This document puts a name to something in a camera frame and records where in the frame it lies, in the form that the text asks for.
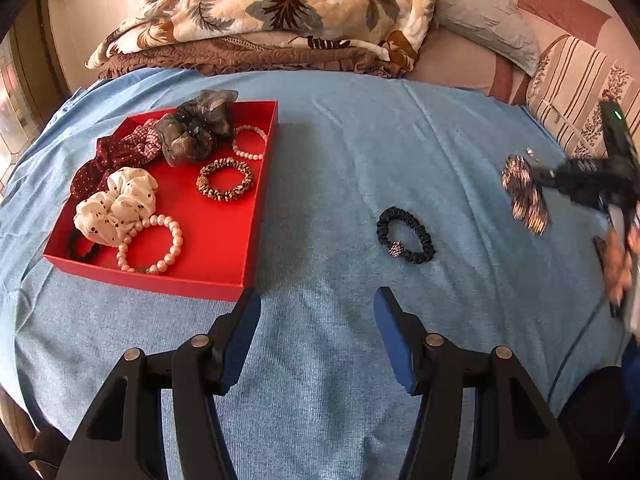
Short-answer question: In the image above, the black scrunchie with sparkly bead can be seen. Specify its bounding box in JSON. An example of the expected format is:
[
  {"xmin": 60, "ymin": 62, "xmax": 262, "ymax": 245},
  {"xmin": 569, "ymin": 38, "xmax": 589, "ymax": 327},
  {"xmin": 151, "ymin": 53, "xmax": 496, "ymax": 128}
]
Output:
[{"xmin": 376, "ymin": 206, "xmax": 437, "ymax": 266}]

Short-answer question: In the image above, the large white pearl bracelet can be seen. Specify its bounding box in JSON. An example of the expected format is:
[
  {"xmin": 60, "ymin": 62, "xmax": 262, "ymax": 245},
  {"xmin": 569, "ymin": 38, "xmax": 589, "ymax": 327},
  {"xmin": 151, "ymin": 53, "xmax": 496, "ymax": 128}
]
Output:
[{"xmin": 116, "ymin": 214, "xmax": 184, "ymax": 276}]

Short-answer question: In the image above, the sequin bow hair clip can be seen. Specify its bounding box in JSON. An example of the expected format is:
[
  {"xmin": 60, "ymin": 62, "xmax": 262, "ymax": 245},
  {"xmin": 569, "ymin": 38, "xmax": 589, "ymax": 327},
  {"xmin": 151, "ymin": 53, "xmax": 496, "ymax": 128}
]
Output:
[{"xmin": 501, "ymin": 155, "xmax": 552, "ymax": 237}]

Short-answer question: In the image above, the plain black hair tie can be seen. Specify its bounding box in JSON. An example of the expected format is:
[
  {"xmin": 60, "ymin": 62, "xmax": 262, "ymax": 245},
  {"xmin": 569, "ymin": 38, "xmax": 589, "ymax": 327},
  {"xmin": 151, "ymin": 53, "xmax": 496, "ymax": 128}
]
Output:
[{"xmin": 66, "ymin": 227, "xmax": 108, "ymax": 263}]

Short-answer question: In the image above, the striped floral pillow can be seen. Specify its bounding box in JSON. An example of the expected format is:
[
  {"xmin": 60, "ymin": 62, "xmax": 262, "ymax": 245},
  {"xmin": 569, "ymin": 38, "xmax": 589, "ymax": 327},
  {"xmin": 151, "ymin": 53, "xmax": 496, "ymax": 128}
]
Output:
[{"xmin": 527, "ymin": 35, "xmax": 640, "ymax": 161}]

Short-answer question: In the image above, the red white striped scrunchie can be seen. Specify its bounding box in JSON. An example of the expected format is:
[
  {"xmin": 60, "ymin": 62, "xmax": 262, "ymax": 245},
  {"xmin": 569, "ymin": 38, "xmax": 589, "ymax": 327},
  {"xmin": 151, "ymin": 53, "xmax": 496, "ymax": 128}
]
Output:
[{"xmin": 117, "ymin": 117, "xmax": 173, "ymax": 163}]

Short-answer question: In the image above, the pink pillow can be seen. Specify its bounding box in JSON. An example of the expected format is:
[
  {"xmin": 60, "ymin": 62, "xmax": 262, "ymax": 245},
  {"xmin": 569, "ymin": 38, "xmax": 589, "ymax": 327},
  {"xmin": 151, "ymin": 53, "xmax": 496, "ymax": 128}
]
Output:
[{"xmin": 517, "ymin": 0, "xmax": 616, "ymax": 46}]

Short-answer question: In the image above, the grey quilted pillow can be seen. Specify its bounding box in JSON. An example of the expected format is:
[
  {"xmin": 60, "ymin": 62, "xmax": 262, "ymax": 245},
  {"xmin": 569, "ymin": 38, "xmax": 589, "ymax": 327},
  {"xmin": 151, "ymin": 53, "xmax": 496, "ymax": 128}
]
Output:
[{"xmin": 435, "ymin": 0, "xmax": 542, "ymax": 78}]

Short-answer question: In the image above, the leopard pattern beaded bracelet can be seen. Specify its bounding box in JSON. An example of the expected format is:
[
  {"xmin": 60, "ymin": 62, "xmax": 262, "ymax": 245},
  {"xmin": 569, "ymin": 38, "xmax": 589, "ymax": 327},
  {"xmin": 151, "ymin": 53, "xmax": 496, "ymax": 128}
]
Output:
[{"xmin": 196, "ymin": 157, "xmax": 254, "ymax": 204}]

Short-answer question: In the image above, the white dotted scrunchie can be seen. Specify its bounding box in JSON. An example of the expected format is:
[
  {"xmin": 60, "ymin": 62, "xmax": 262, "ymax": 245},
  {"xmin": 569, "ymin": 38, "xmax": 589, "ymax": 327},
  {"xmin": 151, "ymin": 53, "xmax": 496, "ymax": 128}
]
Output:
[{"xmin": 74, "ymin": 167, "xmax": 159, "ymax": 247}]

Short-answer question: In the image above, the floral leaf-print quilt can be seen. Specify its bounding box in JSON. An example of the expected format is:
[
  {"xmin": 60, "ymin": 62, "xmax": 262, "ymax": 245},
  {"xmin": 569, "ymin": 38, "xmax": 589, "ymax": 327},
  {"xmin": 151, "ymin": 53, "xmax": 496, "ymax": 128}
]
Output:
[{"xmin": 85, "ymin": 0, "xmax": 440, "ymax": 78}]

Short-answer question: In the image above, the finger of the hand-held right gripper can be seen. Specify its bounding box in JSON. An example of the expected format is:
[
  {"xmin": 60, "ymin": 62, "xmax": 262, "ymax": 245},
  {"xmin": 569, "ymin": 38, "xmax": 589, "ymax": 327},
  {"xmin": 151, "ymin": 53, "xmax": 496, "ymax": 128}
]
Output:
[{"xmin": 527, "ymin": 160, "xmax": 601, "ymax": 203}]

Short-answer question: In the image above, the red cardboard box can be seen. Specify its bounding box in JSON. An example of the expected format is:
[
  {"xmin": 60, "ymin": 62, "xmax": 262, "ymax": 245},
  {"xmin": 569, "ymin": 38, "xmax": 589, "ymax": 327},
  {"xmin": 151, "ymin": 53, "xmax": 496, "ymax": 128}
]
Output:
[{"xmin": 42, "ymin": 100, "xmax": 279, "ymax": 303}]

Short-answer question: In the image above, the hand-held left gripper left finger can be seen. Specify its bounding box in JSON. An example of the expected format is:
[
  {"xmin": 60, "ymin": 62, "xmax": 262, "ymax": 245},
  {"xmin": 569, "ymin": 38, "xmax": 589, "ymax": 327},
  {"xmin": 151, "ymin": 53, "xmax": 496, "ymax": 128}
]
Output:
[{"xmin": 57, "ymin": 287, "xmax": 262, "ymax": 480}]

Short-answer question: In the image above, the person's dark clothing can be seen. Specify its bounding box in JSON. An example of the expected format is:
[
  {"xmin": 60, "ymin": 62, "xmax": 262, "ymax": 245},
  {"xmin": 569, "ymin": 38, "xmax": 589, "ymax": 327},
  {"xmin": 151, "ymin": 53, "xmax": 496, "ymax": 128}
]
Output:
[{"xmin": 555, "ymin": 365, "xmax": 633, "ymax": 480}]

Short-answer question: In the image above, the small pink pearl bracelet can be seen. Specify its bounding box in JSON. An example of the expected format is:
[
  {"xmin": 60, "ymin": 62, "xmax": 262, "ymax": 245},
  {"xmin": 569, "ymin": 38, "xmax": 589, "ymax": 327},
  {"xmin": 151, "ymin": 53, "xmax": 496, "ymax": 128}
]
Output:
[{"xmin": 231, "ymin": 125, "xmax": 269, "ymax": 162}]

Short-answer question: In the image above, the grey sheer scrunchie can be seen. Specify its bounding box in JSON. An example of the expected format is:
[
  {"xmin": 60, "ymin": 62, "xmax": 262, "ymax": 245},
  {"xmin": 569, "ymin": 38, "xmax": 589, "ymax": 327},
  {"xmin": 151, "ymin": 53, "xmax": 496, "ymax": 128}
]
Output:
[{"xmin": 154, "ymin": 89, "xmax": 240, "ymax": 167}]

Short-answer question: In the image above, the person's right hand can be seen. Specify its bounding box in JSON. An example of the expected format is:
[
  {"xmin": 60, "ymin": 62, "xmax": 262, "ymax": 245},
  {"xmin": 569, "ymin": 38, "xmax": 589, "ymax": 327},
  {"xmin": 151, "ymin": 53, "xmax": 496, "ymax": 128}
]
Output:
[{"xmin": 594, "ymin": 210, "xmax": 640, "ymax": 317}]

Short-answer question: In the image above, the dark red dotted scrunchie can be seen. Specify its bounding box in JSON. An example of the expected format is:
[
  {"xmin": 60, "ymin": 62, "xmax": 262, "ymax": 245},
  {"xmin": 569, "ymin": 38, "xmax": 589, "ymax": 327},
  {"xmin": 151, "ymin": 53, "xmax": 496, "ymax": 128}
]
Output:
[{"xmin": 69, "ymin": 136, "xmax": 131, "ymax": 198}]

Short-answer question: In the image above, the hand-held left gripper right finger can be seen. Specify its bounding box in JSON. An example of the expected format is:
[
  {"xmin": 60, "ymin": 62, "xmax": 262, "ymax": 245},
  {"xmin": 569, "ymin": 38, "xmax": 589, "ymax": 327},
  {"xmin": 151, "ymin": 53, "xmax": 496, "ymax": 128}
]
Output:
[{"xmin": 374, "ymin": 286, "xmax": 583, "ymax": 480}]

